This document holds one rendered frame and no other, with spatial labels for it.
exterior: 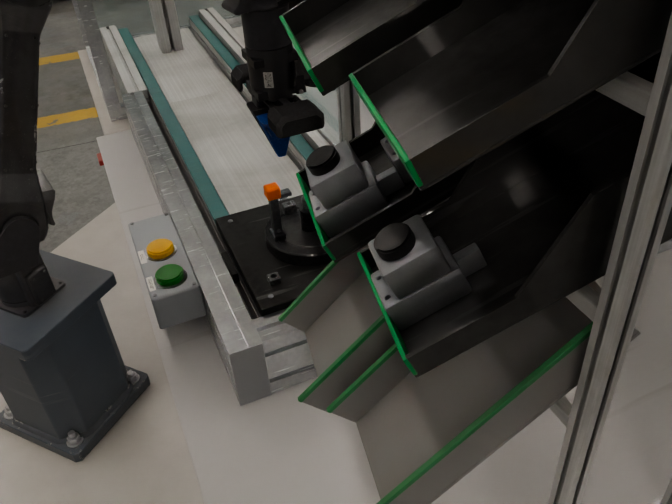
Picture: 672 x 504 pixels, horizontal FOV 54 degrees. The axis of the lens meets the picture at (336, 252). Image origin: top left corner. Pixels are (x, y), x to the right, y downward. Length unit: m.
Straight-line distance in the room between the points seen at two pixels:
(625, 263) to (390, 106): 0.18
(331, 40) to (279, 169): 0.73
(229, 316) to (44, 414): 0.25
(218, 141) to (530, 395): 1.00
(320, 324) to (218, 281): 0.22
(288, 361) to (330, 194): 0.36
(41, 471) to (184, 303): 0.28
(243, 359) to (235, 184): 0.48
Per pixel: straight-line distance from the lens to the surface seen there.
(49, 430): 0.93
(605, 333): 0.49
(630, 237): 0.44
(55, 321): 0.81
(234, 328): 0.88
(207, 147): 1.39
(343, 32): 0.57
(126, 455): 0.91
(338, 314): 0.77
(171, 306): 0.96
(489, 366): 0.62
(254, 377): 0.88
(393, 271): 0.47
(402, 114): 0.45
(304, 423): 0.88
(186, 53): 1.91
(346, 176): 0.57
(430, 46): 0.49
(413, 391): 0.67
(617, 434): 0.91
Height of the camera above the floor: 1.55
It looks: 38 degrees down
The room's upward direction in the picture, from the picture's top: 4 degrees counter-clockwise
